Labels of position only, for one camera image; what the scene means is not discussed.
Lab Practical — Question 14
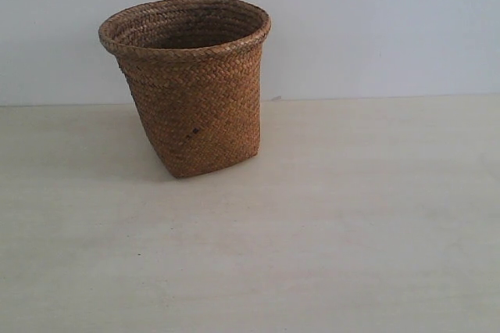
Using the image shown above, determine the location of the brown woven wicker basket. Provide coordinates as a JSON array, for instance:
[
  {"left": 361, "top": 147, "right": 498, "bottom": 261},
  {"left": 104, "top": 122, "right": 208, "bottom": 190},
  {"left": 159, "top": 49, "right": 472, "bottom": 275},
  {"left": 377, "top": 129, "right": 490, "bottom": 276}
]
[{"left": 98, "top": 0, "right": 271, "bottom": 178}]

